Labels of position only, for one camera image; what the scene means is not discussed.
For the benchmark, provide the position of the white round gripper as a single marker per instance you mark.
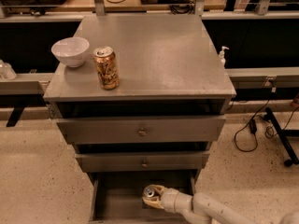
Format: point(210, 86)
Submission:
point(169, 198)

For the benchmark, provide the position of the silver redbull can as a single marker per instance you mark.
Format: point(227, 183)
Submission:
point(148, 195)

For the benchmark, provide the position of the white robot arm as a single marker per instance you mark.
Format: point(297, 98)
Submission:
point(199, 208)

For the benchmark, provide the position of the grey bottom drawer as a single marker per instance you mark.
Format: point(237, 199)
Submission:
point(117, 197)

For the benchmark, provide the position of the grey drawer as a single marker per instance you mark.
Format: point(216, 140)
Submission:
point(142, 161)
point(141, 129)
point(117, 197)

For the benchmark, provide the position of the grey middle drawer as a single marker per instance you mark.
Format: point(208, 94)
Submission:
point(142, 161)

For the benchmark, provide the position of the grey top drawer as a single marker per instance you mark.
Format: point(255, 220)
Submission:
point(141, 129)

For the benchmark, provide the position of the grey wooden drawer cabinet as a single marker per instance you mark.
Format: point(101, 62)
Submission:
point(168, 67)

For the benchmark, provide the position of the gold patterned drink can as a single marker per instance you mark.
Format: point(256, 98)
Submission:
point(106, 67)

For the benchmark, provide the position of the black stand leg with wheel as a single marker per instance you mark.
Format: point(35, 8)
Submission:
point(283, 136)

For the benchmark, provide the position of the white pump dispenser bottle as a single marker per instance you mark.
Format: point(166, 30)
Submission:
point(222, 54)

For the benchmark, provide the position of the white ceramic bowl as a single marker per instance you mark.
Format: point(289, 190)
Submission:
point(71, 51)

